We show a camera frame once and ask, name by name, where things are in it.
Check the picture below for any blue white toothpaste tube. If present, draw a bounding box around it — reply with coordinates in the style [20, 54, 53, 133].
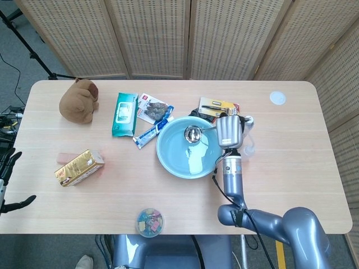
[132, 117, 174, 150]

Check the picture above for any brown plush toy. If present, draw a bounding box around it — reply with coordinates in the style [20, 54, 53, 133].
[58, 78, 100, 124]

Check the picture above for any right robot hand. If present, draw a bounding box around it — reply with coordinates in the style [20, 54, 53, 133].
[215, 113, 250, 150]

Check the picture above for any white round table cap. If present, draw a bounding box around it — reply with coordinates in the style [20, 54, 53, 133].
[269, 91, 287, 106]

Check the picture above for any cable bundle on floor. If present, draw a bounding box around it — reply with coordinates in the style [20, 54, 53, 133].
[0, 105, 26, 152]

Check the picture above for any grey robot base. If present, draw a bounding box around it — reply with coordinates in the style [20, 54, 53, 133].
[112, 234, 233, 269]

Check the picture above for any clear plastic bottle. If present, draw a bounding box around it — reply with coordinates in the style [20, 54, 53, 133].
[241, 115, 255, 141]

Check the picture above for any white shoe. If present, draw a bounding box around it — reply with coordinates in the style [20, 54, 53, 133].
[75, 254, 94, 269]

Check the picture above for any pink eraser block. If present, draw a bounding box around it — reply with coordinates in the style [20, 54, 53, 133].
[57, 152, 77, 164]

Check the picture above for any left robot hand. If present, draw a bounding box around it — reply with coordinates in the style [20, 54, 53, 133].
[0, 147, 37, 214]

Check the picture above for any tub of coloured binder clips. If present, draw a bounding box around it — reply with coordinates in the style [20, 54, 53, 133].
[135, 207, 166, 238]

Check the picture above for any small clear squeeze bottle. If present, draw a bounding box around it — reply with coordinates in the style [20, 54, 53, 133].
[240, 137, 256, 163]

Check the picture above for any gold foil box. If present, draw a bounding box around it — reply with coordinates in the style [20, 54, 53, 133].
[54, 149, 106, 188]

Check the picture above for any green wet wipes pack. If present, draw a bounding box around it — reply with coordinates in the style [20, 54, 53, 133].
[112, 92, 139, 138]

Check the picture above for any light blue bowl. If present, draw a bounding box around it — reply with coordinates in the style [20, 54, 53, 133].
[156, 117, 224, 180]

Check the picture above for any black flat pack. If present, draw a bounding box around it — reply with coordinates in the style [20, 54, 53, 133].
[188, 108, 217, 124]

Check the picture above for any woven folding screen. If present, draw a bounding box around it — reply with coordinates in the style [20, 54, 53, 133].
[15, 0, 359, 269]

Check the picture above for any yellow carded razor pack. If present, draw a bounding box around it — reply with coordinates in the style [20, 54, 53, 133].
[198, 96, 241, 120]

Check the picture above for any metal ladle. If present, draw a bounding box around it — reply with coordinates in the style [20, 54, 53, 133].
[183, 125, 218, 145]

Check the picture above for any black tripod stand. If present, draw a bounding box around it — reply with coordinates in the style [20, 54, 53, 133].
[0, 10, 78, 81]

